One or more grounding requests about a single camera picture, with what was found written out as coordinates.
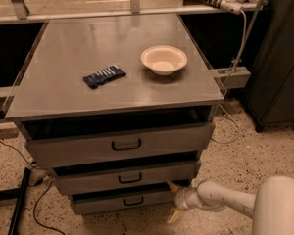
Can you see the grey middle drawer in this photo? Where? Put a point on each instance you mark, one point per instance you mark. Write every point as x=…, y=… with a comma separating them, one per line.
x=125, y=177

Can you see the grey metal rail bracket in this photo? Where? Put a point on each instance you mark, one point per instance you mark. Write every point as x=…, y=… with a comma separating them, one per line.
x=227, y=79

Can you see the grey drawer cabinet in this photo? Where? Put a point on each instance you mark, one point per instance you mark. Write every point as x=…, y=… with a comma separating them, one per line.
x=53, y=101

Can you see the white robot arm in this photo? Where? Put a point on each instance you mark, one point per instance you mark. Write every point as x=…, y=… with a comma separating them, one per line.
x=271, y=208

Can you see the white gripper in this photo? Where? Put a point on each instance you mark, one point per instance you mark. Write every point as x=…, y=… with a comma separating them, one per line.
x=181, y=199

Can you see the dark side cabinet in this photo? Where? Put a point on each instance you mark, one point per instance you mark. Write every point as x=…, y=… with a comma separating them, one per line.
x=269, y=94

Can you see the blue snack packet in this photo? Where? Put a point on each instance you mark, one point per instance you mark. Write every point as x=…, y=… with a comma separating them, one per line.
x=104, y=76

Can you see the white power strip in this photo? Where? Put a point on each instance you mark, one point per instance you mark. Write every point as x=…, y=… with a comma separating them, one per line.
x=231, y=6

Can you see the grey drawer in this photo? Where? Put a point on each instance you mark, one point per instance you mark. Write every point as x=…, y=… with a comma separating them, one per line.
x=120, y=199
x=113, y=146
x=125, y=177

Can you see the grey bottom drawer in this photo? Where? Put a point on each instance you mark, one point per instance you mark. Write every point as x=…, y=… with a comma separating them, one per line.
x=120, y=199

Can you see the black metal floor frame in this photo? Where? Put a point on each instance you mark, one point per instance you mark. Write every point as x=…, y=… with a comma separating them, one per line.
x=19, y=195

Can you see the grey top drawer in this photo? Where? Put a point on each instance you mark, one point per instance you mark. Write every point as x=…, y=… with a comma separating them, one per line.
x=113, y=146

